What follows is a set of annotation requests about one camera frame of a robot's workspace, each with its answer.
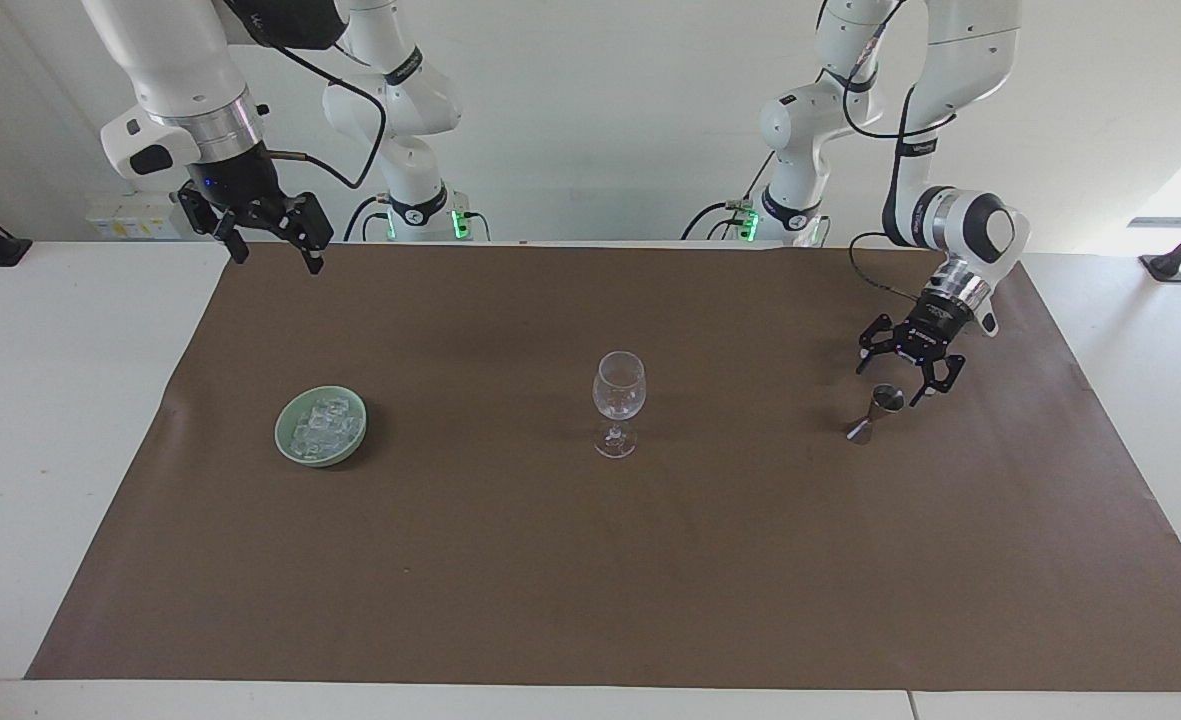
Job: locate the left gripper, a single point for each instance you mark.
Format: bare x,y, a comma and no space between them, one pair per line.
930,325

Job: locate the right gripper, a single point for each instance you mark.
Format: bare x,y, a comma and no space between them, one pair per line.
240,178

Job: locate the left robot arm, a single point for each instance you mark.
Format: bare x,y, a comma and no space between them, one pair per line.
970,50

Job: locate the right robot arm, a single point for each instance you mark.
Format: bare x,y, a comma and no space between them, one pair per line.
175,60

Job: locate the clear ice cube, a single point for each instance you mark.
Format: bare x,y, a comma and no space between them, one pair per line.
311,426
351,426
315,449
332,408

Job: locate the clear wine glass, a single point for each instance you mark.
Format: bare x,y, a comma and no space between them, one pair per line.
618,395

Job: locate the silver metal jigger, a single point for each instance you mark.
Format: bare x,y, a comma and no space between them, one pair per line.
888,400

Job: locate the green ceramic bowl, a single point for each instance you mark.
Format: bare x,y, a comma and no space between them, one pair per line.
285,440

